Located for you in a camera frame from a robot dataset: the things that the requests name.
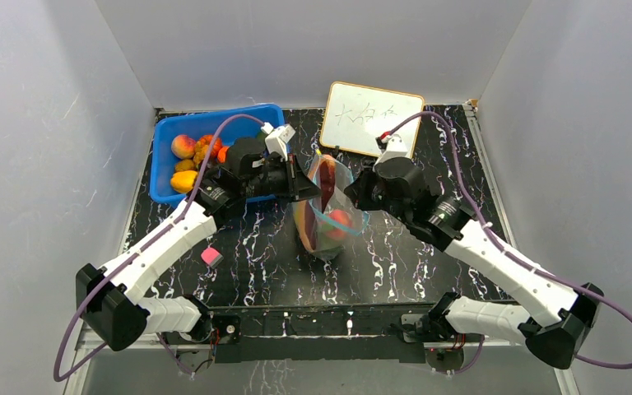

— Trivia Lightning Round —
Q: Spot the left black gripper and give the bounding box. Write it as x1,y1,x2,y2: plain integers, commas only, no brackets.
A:
243,155,323,204

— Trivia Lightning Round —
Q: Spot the hot dog bun toy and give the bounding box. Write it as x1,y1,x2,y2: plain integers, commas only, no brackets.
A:
294,153,336,253

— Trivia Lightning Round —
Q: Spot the pink peach toy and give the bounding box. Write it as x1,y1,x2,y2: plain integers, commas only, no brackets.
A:
321,209,353,241
170,134,197,160

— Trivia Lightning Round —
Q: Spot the clear zip top bag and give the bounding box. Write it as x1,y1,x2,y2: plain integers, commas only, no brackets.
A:
291,151,369,261

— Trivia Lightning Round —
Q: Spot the orange pumpkin toy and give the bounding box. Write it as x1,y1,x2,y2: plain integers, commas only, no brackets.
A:
193,134,224,167

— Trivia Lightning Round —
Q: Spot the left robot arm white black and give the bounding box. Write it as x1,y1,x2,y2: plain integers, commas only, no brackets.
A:
76,137,321,351

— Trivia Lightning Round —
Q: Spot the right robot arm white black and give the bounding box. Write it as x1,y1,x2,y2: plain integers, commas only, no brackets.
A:
345,157,599,369

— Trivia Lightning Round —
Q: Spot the white dry-erase board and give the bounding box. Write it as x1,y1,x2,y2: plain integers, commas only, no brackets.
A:
319,81,425,158

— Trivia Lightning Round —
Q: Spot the orange tangerine toy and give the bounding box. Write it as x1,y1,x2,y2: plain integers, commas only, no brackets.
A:
216,146,229,164

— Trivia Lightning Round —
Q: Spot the pink white cube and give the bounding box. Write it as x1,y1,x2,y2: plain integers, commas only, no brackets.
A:
200,247,224,269

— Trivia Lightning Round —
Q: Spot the small yellow orange fruit toy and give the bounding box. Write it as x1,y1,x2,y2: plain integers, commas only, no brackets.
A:
174,159,197,173

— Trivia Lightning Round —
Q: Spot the blue plastic bin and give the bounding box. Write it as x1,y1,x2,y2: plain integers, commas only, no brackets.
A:
148,104,285,208

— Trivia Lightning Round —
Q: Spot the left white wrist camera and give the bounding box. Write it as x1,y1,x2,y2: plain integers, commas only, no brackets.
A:
261,123,295,160

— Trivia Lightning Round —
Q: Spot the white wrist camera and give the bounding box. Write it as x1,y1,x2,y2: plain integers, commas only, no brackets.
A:
261,123,295,160
375,132,408,165

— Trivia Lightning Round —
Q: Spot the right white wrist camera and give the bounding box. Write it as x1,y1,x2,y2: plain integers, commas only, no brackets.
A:
375,132,408,165

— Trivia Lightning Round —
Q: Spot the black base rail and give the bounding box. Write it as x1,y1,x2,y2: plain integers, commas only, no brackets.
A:
76,302,568,377

